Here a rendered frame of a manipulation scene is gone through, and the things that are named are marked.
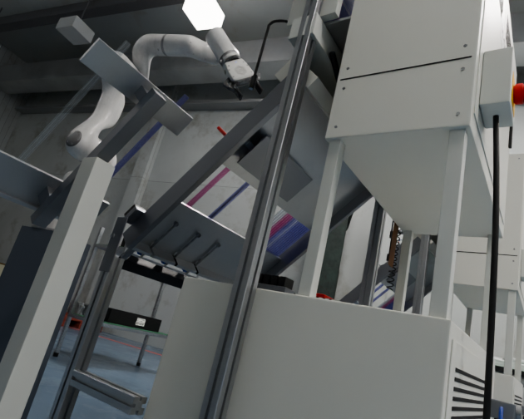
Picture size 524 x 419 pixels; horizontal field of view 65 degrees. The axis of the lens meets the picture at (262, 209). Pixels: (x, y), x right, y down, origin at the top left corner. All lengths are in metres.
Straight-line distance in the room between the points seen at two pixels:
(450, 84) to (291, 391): 0.71
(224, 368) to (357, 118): 0.63
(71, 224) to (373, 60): 0.83
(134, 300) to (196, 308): 6.54
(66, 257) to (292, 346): 0.56
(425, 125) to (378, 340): 0.45
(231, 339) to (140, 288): 6.67
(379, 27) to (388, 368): 0.81
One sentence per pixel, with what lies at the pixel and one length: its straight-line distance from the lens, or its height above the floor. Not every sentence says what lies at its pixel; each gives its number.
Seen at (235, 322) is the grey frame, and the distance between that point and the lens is 0.92.
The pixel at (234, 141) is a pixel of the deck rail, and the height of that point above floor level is 1.02.
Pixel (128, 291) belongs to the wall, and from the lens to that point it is 7.70.
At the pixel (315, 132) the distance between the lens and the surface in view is 1.36.
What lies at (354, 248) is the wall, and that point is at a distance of 6.12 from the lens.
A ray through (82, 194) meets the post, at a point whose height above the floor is 0.74.
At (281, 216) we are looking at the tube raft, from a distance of 1.57.
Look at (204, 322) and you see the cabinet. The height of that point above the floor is 0.52.
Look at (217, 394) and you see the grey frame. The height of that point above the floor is 0.39.
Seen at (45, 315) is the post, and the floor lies 0.45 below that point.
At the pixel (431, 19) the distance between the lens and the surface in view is 1.13.
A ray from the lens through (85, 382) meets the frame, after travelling 1.26.
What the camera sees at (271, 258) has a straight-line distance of 1.72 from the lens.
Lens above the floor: 0.51
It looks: 17 degrees up
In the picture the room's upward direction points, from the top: 14 degrees clockwise
